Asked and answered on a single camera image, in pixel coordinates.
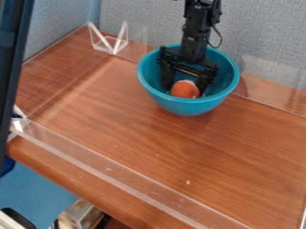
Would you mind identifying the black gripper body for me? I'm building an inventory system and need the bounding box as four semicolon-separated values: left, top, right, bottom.
157;26;220;83

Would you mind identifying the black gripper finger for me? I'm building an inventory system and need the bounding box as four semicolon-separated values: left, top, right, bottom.
161;63;175;89
196;75;211;95

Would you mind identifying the brown white toy mushroom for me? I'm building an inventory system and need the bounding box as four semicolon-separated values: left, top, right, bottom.
171;80;199;98

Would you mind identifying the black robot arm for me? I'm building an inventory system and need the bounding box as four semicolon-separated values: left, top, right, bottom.
157;0;222;98

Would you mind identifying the blue plastic bowl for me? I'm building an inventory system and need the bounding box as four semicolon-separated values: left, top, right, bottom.
137;47;240;116

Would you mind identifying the clear acrylic back barrier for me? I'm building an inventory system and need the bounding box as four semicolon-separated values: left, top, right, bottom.
120;25;306;117

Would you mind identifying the clear acrylic barrier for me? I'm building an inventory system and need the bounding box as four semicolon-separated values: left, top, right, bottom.
120;25;306;117
8;119;250;229

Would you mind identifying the clear acrylic front barrier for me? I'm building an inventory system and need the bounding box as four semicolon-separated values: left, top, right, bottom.
8;119;250;229

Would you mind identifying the blue cloth object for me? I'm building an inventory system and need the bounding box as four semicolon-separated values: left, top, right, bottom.
0;157;16;177

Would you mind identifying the metal object under table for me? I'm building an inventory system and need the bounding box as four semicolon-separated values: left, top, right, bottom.
50;199;104;229

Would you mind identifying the black white object bottom-left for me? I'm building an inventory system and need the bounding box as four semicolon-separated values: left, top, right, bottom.
0;208;37;229

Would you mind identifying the black cable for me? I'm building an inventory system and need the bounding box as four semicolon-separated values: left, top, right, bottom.
207;25;224;49

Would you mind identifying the clear acrylic corner bracket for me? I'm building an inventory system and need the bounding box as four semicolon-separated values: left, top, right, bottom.
87;21;129;55

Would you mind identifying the clear acrylic left bracket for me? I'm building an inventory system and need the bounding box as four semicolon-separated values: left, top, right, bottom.
8;106;28;140

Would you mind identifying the dark blue foreground post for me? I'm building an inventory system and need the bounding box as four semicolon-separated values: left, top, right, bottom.
0;0;34;166

